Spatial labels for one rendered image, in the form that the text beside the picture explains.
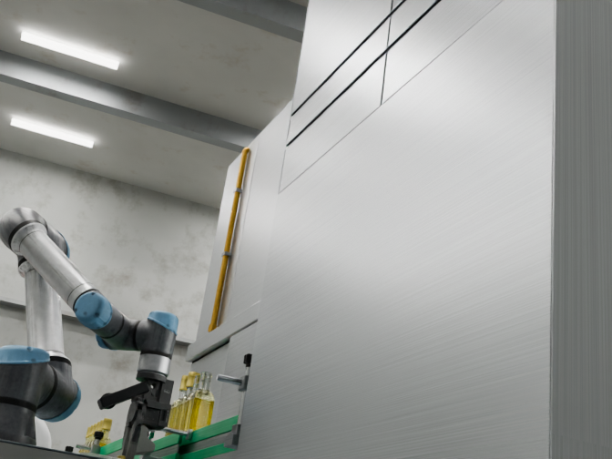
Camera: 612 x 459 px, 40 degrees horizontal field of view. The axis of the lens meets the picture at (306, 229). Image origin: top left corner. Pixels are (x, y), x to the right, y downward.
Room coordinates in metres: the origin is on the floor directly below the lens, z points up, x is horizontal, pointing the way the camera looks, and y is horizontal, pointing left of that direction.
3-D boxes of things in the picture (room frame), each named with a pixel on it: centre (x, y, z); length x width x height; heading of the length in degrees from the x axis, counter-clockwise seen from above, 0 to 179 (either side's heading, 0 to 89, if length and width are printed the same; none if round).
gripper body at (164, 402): (1.97, 0.30, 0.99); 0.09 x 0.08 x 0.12; 113
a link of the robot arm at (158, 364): (1.97, 0.31, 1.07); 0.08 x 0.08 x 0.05
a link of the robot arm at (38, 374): (1.92, 0.60, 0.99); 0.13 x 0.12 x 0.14; 162
